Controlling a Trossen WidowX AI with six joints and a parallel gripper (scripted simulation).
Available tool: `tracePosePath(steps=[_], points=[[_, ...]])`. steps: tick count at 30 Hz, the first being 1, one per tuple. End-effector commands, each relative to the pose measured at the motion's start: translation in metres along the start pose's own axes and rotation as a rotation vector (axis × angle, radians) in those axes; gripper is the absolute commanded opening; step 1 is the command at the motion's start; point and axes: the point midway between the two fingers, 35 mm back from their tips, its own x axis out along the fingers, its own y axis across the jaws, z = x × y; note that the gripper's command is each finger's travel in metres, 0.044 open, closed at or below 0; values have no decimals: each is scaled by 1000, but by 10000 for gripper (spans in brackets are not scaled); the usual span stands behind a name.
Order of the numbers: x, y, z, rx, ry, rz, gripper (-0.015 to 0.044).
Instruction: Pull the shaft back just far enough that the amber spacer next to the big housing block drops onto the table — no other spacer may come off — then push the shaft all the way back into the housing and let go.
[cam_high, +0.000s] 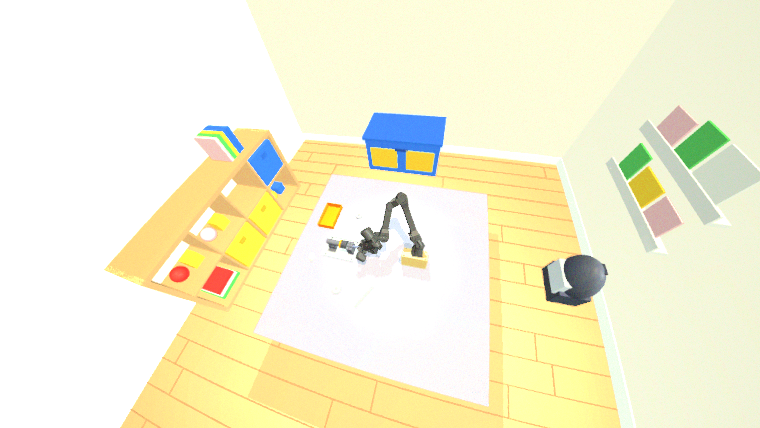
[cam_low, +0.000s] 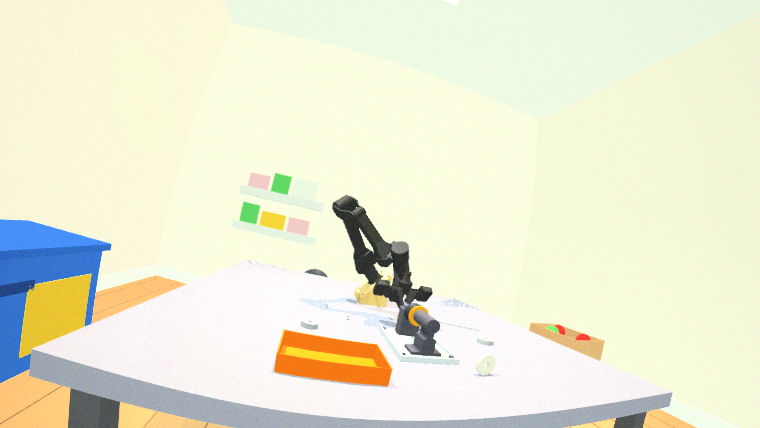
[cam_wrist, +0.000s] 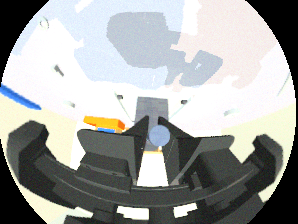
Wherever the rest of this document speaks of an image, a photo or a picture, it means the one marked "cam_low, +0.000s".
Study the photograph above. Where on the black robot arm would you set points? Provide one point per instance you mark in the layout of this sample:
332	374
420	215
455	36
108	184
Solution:
384	253

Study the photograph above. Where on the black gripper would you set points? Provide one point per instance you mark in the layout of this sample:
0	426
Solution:
402	286

